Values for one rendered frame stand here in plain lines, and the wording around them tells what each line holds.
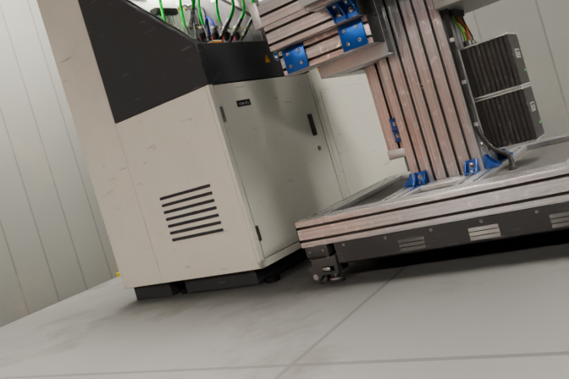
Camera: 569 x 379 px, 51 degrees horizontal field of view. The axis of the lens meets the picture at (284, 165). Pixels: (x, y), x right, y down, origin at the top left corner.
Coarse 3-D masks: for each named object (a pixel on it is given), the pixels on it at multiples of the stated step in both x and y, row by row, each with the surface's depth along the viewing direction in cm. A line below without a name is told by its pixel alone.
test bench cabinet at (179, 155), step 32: (192, 96) 229; (128, 128) 254; (160, 128) 243; (192, 128) 232; (224, 128) 225; (128, 160) 258; (160, 160) 246; (192, 160) 236; (224, 160) 226; (160, 192) 250; (192, 192) 239; (224, 192) 229; (160, 224) 254; (192, 224) 242; (224, 224) 232; (160, 256) 258; (192, 256) 246; (224, 256) 235; (256, 256) 226; (288, 256) 249; (192, 288) 254
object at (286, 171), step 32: (224, 96) 229; (256, 96) 244; (288, 96) 262; (256, 128) 240; (288, 128) 257; (320, 128) 276; (256, 160) 236; (288, 160) 252; (320, 160) 271; (256, 192) 231; (288, 192) 247; (320, 192) 265; (256, 224) 227; (288, 224) 243
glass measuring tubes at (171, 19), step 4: (152, 8) 282; (156, 8) 281; (164, 8) 286; (168, 8) 288; (172, 8) 290; (176, 8) 292; (152, 12) 282; (156, 12) 281; (160, 12) 283; (164, 12) 285; (168, 12) 287; (172, 12) 289; (176, 12) 291; (160, 16) 286; (168, 16) 288; (172, 16) 291; (168, 20) 288; (172, 20) 292; (176, 20) 291; (172, 24) 288; (176, 24) 291
